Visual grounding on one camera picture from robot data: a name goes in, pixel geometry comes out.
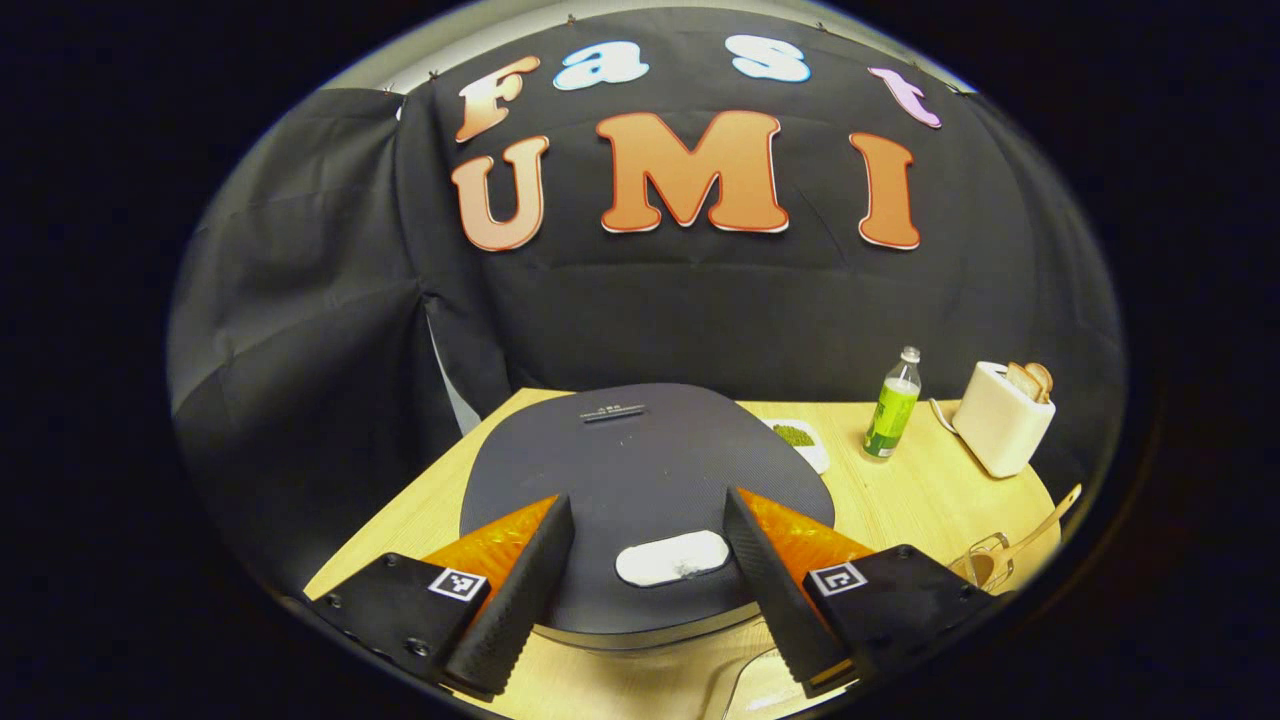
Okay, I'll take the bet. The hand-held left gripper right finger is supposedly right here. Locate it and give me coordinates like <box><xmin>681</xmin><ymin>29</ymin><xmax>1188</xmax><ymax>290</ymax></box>
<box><xmin>722</xmin><ymin>486</ymin><xmax>1001</xmax><ymax>701</ymax></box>

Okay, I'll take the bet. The metal wire chopstick holder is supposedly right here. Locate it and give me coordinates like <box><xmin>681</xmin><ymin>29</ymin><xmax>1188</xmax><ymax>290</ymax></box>
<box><xmin>950</xmin><ymin>532</ymin><xmax>1013</xmax><ymax>591</ymax></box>

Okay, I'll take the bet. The wooden spoon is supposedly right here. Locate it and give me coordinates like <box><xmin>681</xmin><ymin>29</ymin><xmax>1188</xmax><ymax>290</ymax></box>
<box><xmin>965</xmin><ymin>484</ymin><xmax>1083</xmax><ymax>589</ymax></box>

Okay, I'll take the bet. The green drink bottle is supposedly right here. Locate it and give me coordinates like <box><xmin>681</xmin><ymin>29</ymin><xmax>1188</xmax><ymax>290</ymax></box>
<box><xmin>862</xmin><ymin>346</ymin><xmax>923</xmax><ymax>461</ymax></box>

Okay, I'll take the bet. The white divided bean dish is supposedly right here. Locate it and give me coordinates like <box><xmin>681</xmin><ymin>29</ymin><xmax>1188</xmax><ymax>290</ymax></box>
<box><xmin>762</xmin><ymin>417</ymin><xmax>831</xmax><ymax>475</ymax></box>

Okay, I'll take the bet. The grey lidded rice cooker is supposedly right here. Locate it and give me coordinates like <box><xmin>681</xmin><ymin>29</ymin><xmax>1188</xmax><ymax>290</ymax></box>
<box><xmin>458</xmin><ymin>383</ymin><xmax>837</xmax><ymax>656</ymax></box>

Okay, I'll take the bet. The black backdrop cloth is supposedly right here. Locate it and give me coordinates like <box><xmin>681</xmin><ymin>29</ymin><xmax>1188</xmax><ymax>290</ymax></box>
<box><xmin>168</xmin><ymin>5</ymin><xmax>1126</xmax><ymax>601</ymax></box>

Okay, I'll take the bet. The clear rice box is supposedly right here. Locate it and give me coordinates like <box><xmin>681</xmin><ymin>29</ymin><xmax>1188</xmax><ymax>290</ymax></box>
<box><xmin>720</xmin><ymin>645</ymin><xmax>816</xmax><ymax>720</ymax></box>

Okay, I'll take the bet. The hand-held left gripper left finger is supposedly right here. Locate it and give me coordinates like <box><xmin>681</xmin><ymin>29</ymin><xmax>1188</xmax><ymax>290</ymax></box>
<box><xmin>308</xmin><ymin>493</ymin><xmax>577</xmax><ymax>703</ymax></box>

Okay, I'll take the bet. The white toaster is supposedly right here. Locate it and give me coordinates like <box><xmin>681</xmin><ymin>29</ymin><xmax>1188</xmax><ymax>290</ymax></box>
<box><xmin>930</xmin><ymin>360</ymin><xmax>1057</xmax><ymax>479</ymax></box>

